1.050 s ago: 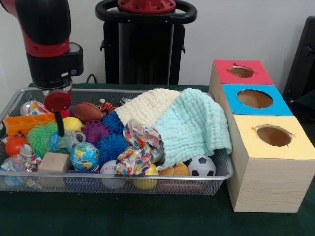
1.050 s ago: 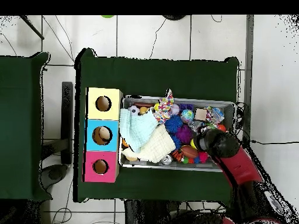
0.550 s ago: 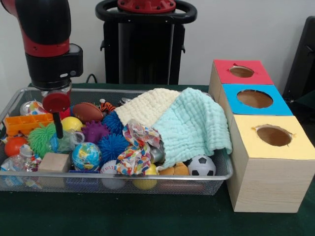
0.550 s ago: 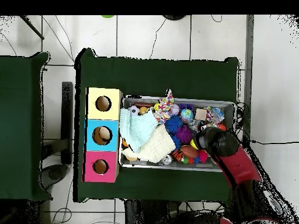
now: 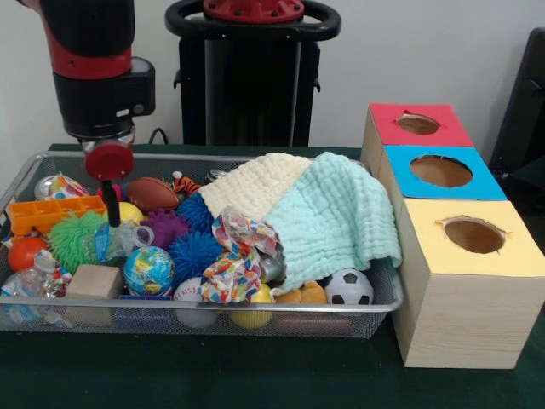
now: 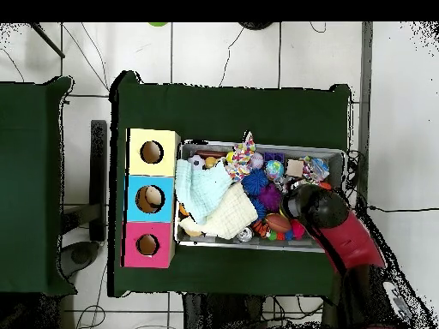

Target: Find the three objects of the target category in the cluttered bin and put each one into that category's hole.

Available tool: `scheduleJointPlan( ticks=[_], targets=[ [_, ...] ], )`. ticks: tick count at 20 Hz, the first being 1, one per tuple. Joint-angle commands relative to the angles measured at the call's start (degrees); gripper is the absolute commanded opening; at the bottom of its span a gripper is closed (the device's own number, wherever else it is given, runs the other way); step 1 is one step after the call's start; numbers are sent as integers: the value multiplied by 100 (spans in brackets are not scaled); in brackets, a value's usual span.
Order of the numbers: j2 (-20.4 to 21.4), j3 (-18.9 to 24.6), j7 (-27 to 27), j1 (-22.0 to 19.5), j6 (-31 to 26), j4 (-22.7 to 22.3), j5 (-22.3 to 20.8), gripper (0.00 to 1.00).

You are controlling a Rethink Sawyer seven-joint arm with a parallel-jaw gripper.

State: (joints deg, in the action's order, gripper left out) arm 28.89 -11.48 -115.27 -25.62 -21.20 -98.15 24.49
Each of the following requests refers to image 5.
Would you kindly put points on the colourful dotted cloth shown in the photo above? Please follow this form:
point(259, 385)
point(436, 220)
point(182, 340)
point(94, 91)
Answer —
point(236, 264)

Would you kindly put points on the black and white soccer ball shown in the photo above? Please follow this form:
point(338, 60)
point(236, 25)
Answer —
point(349, 287)

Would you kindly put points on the green spiky ball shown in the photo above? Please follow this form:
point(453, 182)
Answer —
point(72, 243)

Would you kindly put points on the black upright panel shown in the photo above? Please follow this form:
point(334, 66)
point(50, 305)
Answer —
point(523, 106)

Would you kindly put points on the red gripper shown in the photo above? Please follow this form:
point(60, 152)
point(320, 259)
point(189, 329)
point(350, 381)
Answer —
point(110, 164)

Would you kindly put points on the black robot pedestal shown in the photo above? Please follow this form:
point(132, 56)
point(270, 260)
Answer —
point(255, 106)

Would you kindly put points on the globe print ball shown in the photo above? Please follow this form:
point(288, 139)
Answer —
point(149, 270)

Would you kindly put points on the orange plastic tray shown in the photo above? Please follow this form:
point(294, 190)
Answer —
point(42, 211)

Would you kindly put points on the wooden box with three holes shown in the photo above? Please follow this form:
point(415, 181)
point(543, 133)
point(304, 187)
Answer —
point(460, 319)

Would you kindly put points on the dark green table cloth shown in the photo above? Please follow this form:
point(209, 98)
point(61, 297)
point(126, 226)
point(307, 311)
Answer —
point(534, 174)
point(255, 375)

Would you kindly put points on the cream white cloth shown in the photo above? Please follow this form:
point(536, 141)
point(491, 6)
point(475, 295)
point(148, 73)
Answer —
point(251, 187)

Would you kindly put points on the blue spiky ball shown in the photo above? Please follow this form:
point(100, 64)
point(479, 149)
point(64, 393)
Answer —
point(191, 260)

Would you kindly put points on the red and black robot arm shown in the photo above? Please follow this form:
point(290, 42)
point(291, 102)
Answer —
point(93, 93)

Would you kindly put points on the shallow mesh bin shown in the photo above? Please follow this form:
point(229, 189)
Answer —
point(127, 319)

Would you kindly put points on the mint green cloth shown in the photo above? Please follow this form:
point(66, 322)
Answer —
point(332, 221)

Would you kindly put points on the brown toy football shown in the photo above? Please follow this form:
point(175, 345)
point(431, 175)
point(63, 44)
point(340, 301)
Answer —
point(151, 195)

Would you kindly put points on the purple spiky toy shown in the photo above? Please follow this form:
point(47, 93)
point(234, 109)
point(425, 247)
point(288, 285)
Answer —
point(166, 228)

